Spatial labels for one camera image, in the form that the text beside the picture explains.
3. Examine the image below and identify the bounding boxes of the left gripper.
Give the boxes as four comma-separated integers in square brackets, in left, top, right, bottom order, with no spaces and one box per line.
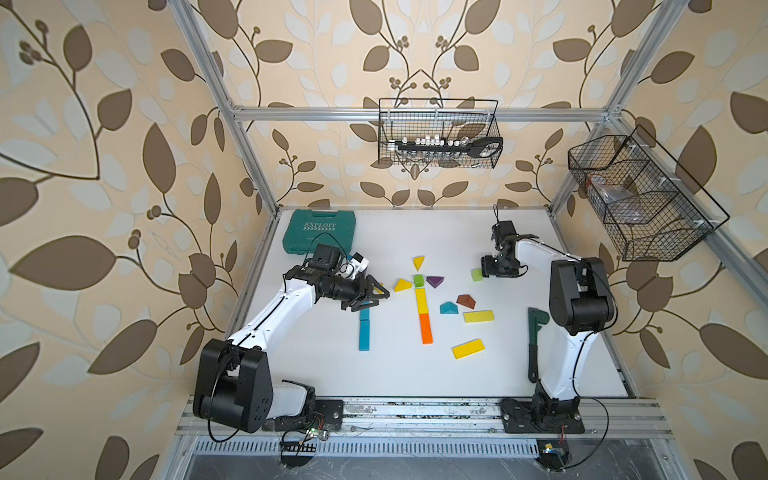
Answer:
[331,275,394,313]

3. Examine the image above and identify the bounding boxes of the brown house-shaped block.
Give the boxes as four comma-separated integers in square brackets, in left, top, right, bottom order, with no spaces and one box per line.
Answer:
[456,294,476,310]

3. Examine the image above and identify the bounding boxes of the long yellow block diagonal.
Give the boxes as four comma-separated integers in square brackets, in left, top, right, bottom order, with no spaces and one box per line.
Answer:
[414,288,429,315]

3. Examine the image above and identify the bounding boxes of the dark purple triangle block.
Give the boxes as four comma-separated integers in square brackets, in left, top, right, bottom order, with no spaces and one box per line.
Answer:
[426,276,444,288]

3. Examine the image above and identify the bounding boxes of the teal house-shaped block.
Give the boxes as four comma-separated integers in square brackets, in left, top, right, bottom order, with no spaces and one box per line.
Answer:
[439,302,459,315]

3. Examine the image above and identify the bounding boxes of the orange rectangular block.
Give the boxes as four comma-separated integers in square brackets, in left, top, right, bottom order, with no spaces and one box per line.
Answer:
[419,313,433,345]

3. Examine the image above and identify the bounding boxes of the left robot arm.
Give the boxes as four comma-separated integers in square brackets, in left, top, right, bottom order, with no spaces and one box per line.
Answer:
[193,244,390,433]

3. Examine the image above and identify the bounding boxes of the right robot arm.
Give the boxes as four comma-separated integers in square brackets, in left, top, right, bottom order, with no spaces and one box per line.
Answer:
[481,220,617,424]

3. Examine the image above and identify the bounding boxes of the yellow flat block right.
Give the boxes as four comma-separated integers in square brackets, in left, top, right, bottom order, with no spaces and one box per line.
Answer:
[463,310,495,324]

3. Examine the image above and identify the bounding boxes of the green plastic tool case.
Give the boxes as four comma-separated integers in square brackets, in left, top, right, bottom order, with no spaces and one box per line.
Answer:
[282,209,356,255]

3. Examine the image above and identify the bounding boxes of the yellow long block bottom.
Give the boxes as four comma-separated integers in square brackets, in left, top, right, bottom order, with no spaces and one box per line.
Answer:
[451,339,485,360]

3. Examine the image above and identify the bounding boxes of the socket bit holder strip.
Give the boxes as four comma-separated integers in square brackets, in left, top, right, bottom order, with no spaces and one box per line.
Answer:
[384,136,504,159]

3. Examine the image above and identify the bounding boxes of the clear plastic bag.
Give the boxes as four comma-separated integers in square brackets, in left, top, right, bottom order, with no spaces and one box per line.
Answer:
[588,174,643,224]

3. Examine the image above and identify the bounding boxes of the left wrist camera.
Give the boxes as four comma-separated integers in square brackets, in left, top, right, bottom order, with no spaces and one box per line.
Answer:
[347,252,369,279]

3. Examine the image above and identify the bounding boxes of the green handled tool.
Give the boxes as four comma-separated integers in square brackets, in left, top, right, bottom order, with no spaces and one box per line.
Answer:
[527,307,550,384]

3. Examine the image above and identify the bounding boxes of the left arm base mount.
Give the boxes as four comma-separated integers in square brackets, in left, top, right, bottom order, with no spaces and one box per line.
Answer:
[261,380,344,432]

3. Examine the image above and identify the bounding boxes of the aluminium rail front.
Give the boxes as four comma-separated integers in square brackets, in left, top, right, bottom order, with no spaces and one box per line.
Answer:
[175,395,673,440]

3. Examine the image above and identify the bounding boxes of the black wire basket right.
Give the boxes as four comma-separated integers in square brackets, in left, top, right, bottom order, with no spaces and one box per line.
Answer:
[568,125,730,262]

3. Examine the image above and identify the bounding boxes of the black wire basket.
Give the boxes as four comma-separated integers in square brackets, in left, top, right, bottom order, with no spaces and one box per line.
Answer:
[568,125,730,262]
[373,97,504,173]

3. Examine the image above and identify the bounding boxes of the black wire basket back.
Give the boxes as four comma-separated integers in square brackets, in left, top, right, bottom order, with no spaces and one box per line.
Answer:
[373,97,504,173]

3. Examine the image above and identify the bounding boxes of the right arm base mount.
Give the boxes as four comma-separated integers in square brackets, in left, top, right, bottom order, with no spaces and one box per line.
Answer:
[499,391,585,434]

